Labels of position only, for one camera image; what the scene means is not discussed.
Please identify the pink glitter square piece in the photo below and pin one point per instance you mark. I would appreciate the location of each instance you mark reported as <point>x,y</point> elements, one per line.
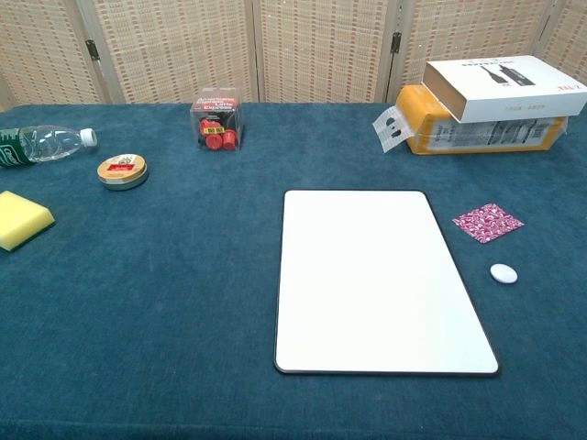
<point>487,223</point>

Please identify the small white round token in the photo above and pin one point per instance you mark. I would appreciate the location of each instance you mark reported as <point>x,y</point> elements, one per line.
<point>503,273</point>

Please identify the white rectangular board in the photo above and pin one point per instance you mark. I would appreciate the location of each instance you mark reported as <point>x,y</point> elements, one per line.
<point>376,284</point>

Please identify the clear box of red capsules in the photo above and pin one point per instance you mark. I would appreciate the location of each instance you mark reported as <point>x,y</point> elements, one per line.
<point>216,124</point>

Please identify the blue tablecloth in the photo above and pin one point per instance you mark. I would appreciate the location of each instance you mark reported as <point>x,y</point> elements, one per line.
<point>160,298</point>

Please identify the yellow plastic wrapped package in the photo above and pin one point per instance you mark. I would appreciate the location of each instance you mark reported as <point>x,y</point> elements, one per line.
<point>431,133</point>

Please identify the round gold tin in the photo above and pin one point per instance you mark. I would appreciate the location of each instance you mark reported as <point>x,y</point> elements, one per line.
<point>122,170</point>

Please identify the woven folding screen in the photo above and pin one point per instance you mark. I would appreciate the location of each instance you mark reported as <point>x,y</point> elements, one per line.
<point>183,46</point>

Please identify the clear water bottle green label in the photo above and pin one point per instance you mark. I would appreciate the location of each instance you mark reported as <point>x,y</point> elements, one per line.
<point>46,144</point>

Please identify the yellow sponge green backing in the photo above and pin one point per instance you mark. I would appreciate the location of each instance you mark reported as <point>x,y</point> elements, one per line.
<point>20,220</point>

